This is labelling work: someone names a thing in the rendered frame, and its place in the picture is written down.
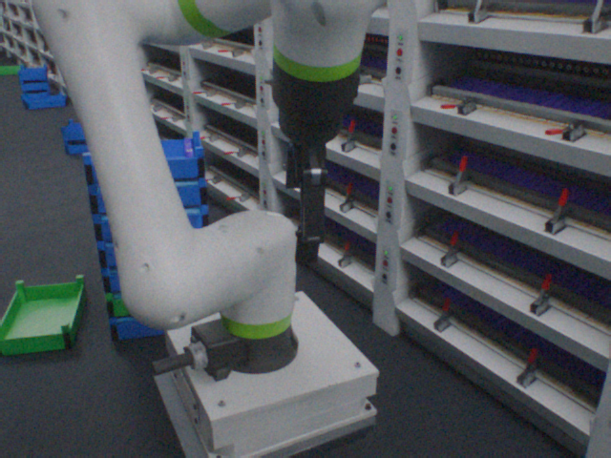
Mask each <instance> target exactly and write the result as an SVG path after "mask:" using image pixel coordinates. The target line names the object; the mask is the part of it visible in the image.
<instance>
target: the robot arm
mask: <svg viewBox="0 0 611 458"><path fill-rule="evenodd" d="M388 1H389V0H32V11H33V15H34V19H35V20H36V21H37V23H38V25H39V27H40V29H41V31H42V33H43V36H44V38H45V40H46V43H47V45H48V47H49V49H51V51H52V55H53V58H54V60H55V62H56V64H57V67H58V69H59V72H60V74H61V76H62V79H63V81H65V84H66V86H67V90H68V92H69V95H70V98H71V100H72V102H73V105H74V110H75V113H76V116H77V118H79V121H80V124H81V127H82V131H83V134H84V136H85V139H86V142H87V145H88V148H89V152H90V156H91V159H92V162H93V164H94V166H95V172H96V175H97V179H98V182H99V186H100V190H101V195H102V197H103V201H104V206H105V210H106V214H107V219H108V223H109V227H111V232H112V236H113V244H114V248H115V253H116V264H117V270H118V275H119V282H120V289H121V296H122V299H123V301H124V304H125V306H126V309H127V310H128V312H129V313H130V314H131V316H132V317H134V318H135V319H136V320H138V321H139V322H140V323H142V324H144V325H146V326H148V327H151V328H155V329H159V330H173V329H179V328H182V327H184V326H186V325H189V324H191V323H196V322H198V321H200V320H203V319H205V318H208V317H210V316H212V315H215V313H217V312H220V315H221V319H216V320H214V321H210V322H206V323H200V324H195V325H192V326H191V337H190V344H189V345H187V346H184V347H183V350H184V353H181V354H178V356H174V357H170V358H167V359H163V360H160V361H157V362H152V363H151V368H152V373H153V375H154V377H156V376H159V375H162V373H166V372H169V371H172V370H175V369H180V368H183V367H186V366H188V365H190V367H191V368H192V369H194V370H195V369H196V370H198V369H201V368H204V370H205V371H206V372H207V374H208V375H209V376H212V377H213V378H214V380H215V382H219V381H223V379H227V378H228V376H229V375H230V373H231V371H232V370H233V371H236V372H240V373H245V374H264V373H270V372H274V371H277V370H280V369H282V368H284V367H286V366H288V365H289V364H292V363H293V362H294V359H295V358H296V356H297V354H298V350H299V340H298V337H297V335H296V333H295V332H294V330H293V327H292V314H293V311H294V308H295V284H296V262H316V261H318V256H319V249H320V244H324V242H325V237H324V234H325V200H326V180H327V168H326V167H325V158H326V156H327V146H326V144H328V143H329V142H330V141H332V139H333V138H334V137H336V136H338V134H340V133H341V130H342V127H343V121H344V114H345V113H346V112H347V111H348V110H349V109H350V108H351V106H352V104H353V100H354V98H356V97H357V94H358V93H357V91H359V86H361V85H366V84H371V76H370V74H369V75H368V76H365V75H363V76H362V75H361V74H360V73H359V70H360V64H361V58H362V51H363V46H364V41H365V36H366V31H367V28H368V25H369V20H370V18H371V15H372V14H373V13H374V12H375V11H377V10H378V9H379V8H381V7H382V6H383V5H384V4H386V3H387V2H388ZM271 17H273V28H274V40H273V72H272V76H270V77H268V78H264V79H263V83H264V84H267V85H270V86H271V87H272V98H273V101H274V103H275V104H276V106H277V107H278V108H279V117H278V123H279V127H280V130H281V131H282V133H283V134H284V135H285V136H286V137H289V138H290V141H289V144H287V148H289V150H292V151H287V153H286V169H285V188H300V205H301V226H298V231H296V228H295V226H294V224H293V223H292V222H291V221H290V220H289V219H286V218H285V217H283V216H280V214H278V213H275V212H270V211H263V210H250V211H243V212H238V213H235V214H232V216H229V217H227V218H225V219H222V220H220V221H218V222H216V223H213V224H211V225H209V226H206V227H203V228H201V229H195V228H194V227H192V226H191V224H190V222H189V219H188V217H187V216H186V212H185V210H184V207H183V205H182V202H181V199H180V197H179V193H178V189H177V186H176V184H175V181H174V179H173V176H171V173H170V171H169V168H168V164H167V161H166V158H165V155H164V152H163V150H162V146H161V142H160V139H159V136H158V130H157V127H156V123H155V120H154V119H153V116H152V112H151V109H150V105H149V100H148V96H147V93H146V89H145V85H144V80H143V76H142V72H141V67H140V64H139V61H138V58H137V46H138V45H145V44H156V45H173V46H192V45H197V44H200V43H204V42H208V41H211V40H214V39H218V38H221V37H225V36H227V35H229V33H232V32H235V31H239V30H242V29H244V28H248V27H250V26H252V25H255V24H257V23H259V22H262V21H264V20H265V19H268V18H271Z"/></svg>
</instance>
